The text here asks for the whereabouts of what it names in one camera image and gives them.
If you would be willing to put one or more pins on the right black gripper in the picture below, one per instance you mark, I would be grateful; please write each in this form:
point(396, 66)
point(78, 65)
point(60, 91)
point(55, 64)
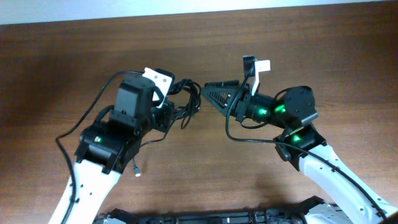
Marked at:
point(216, 86)

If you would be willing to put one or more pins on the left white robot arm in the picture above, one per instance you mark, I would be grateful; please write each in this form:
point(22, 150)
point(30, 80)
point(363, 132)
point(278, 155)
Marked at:
point(114, 138)

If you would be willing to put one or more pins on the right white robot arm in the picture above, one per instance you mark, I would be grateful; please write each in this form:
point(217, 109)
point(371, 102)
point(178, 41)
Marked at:
point(293, 111)

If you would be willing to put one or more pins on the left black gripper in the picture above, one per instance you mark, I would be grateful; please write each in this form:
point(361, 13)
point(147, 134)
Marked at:
point(165, 112)

